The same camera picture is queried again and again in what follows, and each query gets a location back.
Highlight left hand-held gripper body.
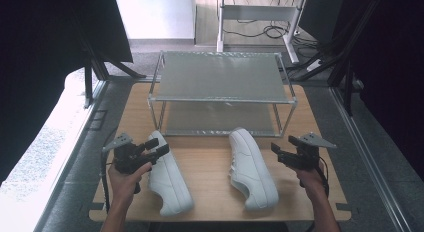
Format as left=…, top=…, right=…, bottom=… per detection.
left=101, top=131, right=153, bottom=175

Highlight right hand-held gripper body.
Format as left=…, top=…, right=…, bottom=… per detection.
left=282, top=131, right=338, bottom=172

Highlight white sneaker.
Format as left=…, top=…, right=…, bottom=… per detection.
left=147, top=129, right=195, bottom=217
left=227, top=126, right=280, bottom=212

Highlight two-tier metal shoe rack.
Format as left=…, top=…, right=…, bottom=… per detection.
left=147, top=50, right=299, bottom=139

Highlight person's right hand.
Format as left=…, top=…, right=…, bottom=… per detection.
left=293, top=163, right=330, bottom=202

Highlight person's left hand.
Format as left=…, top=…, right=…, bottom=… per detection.
left=107, top=160, right=153, bottom=210

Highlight white power strip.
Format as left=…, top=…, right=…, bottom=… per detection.
left=305, top=58, right=323, bottom=73

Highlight black metal stand legs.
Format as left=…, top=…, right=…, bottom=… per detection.
left=78, top=41, right=148, bottom=110

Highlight black curtain with stand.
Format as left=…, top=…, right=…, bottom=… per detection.
left=328, top=0, right=424, bottom=181

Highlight dark monitor panel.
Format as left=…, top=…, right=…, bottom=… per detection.
left=297, top=0, right=345, bottom=44

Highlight large black curtain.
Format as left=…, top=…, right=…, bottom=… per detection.
left=0, top=0, right=134, bottom=185

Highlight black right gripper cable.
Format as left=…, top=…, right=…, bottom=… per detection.
left=315, top=164, right=332, bottom=197

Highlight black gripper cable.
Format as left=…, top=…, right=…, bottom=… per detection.
left=315, top=164, right=332, bottom=197
left=99, top=151, right=113, bottom=214

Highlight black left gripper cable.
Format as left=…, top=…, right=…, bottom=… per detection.
left=99, top=151, right=113, bottom=214

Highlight aluminium floor rail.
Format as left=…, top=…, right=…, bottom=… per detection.
left=329, top=86, right=413, bottom=232
left=33, top=79, right=109, bottom=232

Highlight black floor cables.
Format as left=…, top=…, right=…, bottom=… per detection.
left=222, top=17, right=323, bottom=50

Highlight white desk frame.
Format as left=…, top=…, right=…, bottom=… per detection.
left=215, top=0, right=308, bottom=65

